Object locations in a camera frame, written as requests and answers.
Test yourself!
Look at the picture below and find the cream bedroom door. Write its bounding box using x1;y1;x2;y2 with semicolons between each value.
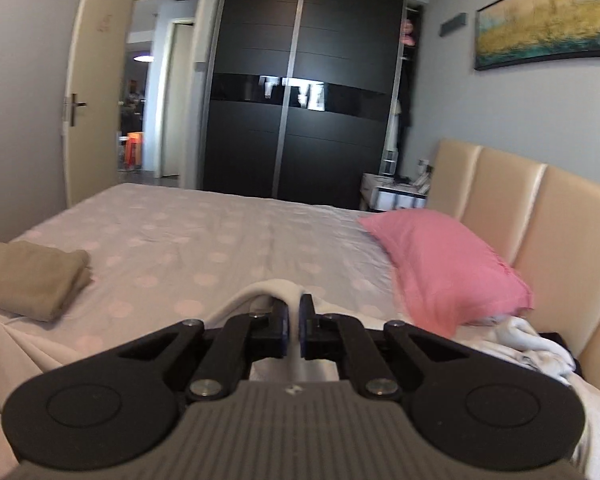
62;0;133;207

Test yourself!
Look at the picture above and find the polka dot bed sheet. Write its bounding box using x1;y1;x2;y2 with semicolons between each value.
0;184;406;478

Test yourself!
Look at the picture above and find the pink pillow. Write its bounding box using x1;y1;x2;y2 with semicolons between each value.
358;209;533;338

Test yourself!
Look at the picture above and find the beige padded headboard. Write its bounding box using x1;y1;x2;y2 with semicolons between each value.
427;139;600;389

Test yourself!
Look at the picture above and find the white nightstand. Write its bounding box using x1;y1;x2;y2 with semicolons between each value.
360;174;427;212

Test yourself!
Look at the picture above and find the framed landscape painting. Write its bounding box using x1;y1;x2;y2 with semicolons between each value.
474;0;600;70

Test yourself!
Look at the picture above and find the white sweatshirt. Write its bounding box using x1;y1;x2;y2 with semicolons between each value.
202;278;600;479

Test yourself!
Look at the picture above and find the black sliding wardrobe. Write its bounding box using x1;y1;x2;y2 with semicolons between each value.
201;0;406;209

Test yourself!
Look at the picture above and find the grey wall bracket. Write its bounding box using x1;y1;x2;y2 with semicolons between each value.
439;12;468;37

